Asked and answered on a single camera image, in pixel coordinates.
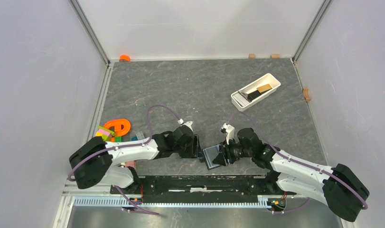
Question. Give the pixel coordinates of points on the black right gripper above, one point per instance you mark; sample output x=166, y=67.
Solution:
x=227, y=151

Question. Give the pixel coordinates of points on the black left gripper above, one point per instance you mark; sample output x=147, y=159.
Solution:
x=189, y=154

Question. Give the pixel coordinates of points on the black card holder wallet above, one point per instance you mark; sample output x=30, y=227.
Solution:
x=209, y=154

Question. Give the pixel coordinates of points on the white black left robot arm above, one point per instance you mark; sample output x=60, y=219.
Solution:
x=98, y=161

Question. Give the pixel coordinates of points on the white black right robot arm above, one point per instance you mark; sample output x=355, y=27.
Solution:
x=337, y=187

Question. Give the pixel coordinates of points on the pink playing card box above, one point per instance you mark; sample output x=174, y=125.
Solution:
x=130, y=164

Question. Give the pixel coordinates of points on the grey card in tray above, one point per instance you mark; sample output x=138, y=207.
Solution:
x=241, y=98

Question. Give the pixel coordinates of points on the black card in tray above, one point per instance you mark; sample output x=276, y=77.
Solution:
x=253, y=95

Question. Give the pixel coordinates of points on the tan card in tray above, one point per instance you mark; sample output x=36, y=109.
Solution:
x=264, y=88

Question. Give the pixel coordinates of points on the white card tray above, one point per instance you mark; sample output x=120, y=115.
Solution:
x=265, y=79

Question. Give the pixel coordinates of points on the colourful toy brick stack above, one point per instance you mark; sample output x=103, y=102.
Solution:
x=108, y=135

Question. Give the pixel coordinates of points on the orange round cap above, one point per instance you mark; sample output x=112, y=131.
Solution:
x=124, y=58

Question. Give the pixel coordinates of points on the wooden curved block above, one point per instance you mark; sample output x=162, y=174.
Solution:
x=306, y=94

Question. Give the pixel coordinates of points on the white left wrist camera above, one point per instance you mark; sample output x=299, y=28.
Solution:
x=188, y=124

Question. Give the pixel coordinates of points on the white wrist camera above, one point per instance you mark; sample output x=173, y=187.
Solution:
x=188, y=124
x=229, y=132

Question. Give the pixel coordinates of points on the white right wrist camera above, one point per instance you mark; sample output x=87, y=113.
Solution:
x=229, y=132

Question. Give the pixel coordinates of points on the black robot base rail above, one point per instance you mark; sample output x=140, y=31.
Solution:
x=204, y=189

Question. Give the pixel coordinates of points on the white slotted cable duct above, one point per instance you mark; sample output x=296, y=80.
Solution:
x=118, y=201

